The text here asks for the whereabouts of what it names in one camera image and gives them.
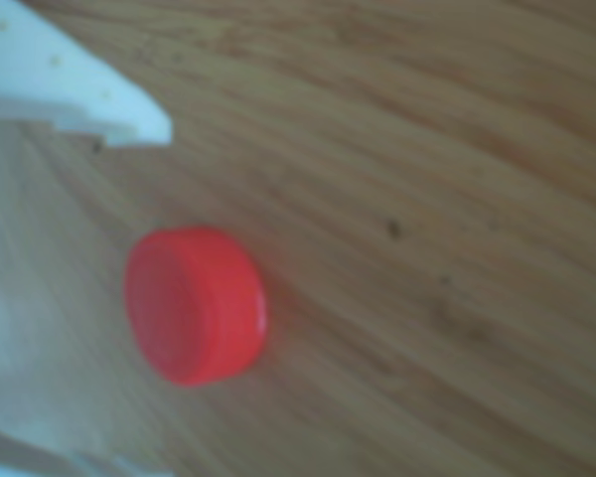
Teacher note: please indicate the red plastic bottle cap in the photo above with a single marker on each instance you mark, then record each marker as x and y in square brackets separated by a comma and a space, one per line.
[193, 308]

